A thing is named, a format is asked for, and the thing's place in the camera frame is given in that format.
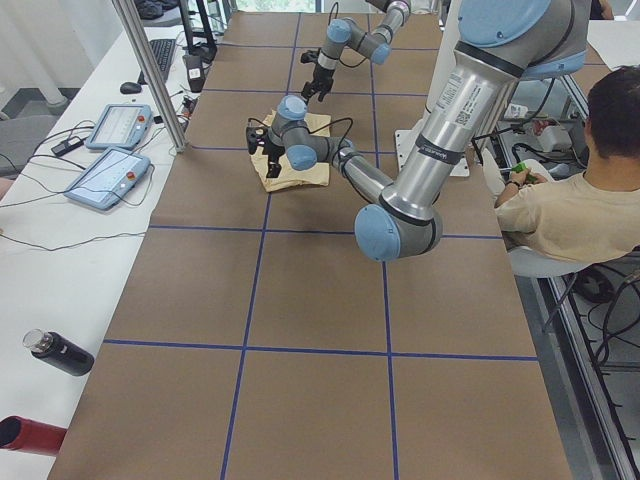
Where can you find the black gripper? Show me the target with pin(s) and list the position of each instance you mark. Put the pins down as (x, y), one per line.
(320, 79)
(273, 152)

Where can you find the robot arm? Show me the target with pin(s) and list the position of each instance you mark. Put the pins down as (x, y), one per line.
(500, 42)
(344, 32)

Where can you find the black keyboard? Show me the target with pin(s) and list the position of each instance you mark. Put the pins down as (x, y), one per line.
(163, 51)

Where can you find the far teach pendant tablet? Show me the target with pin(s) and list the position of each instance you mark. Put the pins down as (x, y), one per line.
(120, 125)

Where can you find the teach pendant tablet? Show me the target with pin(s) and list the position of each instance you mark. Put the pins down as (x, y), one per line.
(120, 125)
(108, 179)

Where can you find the near teach pendant tablet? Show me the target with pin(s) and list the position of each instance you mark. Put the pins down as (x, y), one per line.
(108, 179)

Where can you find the black computer mouse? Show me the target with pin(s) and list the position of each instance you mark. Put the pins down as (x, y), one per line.
(130, 88)

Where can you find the white plastic chair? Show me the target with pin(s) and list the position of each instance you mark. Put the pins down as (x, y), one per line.
(526, 262)

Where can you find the black water bottle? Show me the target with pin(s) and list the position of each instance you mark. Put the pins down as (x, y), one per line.
(57, 351)

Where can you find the person in beige shirt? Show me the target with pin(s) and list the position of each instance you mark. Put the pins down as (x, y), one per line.
(592, 216)

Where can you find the red cylinder bottle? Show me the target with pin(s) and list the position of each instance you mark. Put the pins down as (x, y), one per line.
(29, 436)

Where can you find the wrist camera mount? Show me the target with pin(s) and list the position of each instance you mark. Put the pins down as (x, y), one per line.
(256, 137)
(310, 56)

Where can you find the aluminium frame post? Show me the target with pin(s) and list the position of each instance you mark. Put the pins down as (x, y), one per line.
(135, 31)

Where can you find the green handled grabber tool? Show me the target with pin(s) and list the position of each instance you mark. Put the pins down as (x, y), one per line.
(520, 167)

